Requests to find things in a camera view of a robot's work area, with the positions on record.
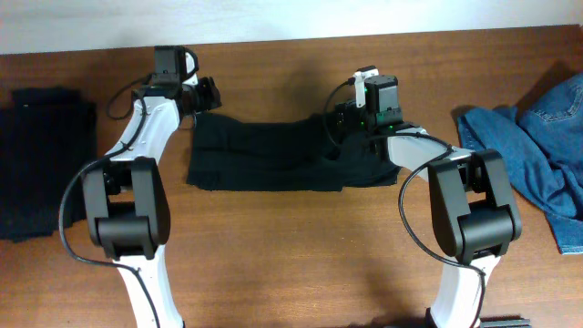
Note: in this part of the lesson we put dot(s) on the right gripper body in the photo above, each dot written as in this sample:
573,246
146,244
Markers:
358,118

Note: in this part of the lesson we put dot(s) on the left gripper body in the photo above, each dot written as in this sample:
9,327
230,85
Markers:
208,94

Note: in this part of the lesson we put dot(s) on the black t-shirt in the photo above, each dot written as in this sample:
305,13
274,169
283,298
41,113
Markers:
231,155

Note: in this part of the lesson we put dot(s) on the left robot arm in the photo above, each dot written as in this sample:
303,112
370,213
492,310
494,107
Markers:
127,210

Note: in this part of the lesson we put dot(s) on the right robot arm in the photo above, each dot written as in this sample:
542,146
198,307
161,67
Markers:
474,212

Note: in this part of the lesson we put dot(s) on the black fabric storage container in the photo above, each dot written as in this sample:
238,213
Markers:
47,136

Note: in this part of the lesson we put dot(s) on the blue denim jeans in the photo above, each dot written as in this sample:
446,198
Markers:
542,151

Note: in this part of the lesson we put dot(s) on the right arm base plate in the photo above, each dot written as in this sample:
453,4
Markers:
506,323

